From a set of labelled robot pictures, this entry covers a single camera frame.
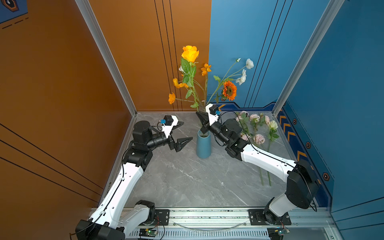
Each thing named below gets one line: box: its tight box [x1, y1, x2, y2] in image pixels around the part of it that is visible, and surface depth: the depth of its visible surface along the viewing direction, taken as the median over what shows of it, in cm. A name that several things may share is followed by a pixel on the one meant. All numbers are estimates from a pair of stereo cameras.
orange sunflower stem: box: [220, 80, 238, 101], surface depth 81 cm
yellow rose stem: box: [180, 45, 199, 112], surface depth 58 cm
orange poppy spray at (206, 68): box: [200, 63, 212, 109], surface depth 93 cm
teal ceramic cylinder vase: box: [196, 129, 212, 159], surface depth 86 cm
